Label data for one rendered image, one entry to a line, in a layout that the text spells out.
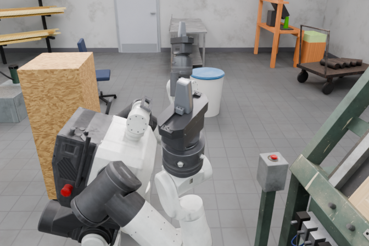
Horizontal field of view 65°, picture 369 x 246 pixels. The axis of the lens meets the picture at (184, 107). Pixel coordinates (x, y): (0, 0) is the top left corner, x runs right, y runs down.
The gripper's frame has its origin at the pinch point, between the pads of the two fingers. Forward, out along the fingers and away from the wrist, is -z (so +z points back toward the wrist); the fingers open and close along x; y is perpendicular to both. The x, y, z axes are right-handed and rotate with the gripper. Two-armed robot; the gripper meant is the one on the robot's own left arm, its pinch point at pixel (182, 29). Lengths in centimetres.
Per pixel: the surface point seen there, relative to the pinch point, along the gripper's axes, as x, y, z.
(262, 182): -4, -57, 79
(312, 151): 9, -81, 61
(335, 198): 32, -67, 76
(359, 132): 28, -92, 48
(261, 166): -6, -57, 70
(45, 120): -137, 34, 57
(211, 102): -215, -190, 67
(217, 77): -203, -189, 32
